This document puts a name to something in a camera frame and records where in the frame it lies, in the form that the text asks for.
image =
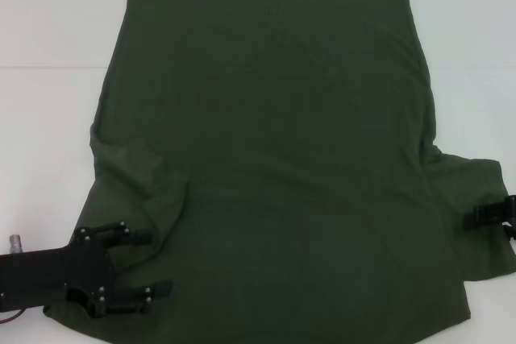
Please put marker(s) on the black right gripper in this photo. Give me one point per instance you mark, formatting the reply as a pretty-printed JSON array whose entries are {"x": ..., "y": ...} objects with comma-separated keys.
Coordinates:
[{"x": 512, "y": 215}]

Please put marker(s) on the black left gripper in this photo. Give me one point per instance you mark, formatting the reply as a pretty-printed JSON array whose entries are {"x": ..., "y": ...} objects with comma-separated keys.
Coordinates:
[{"x": 52, "y": 275}]

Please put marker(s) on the dark green t-shirt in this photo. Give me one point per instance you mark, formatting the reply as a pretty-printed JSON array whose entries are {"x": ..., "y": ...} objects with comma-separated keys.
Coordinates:
[{"x": 258, "y": 118}]

